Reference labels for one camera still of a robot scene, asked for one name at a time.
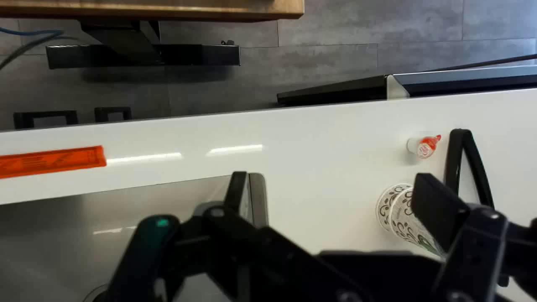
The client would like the black cart base foot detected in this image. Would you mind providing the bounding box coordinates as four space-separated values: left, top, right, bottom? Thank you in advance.
45 19 242 73

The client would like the black cabinet handle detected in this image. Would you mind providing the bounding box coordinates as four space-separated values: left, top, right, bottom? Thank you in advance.
13 109 81 131

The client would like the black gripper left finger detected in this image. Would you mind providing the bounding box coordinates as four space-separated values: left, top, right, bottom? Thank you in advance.
223 170 269 225

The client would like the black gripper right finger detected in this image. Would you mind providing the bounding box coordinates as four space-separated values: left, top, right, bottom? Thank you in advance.
411 173 472 254

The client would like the orange tape strip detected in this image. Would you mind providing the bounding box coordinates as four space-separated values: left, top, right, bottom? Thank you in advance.
0 145 109 182

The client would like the blue cable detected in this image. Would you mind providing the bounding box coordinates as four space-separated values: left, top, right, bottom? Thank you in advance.
0 27 67 73

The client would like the small clear orange-capped vial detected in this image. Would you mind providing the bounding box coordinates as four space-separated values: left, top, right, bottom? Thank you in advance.
404 133 443 162

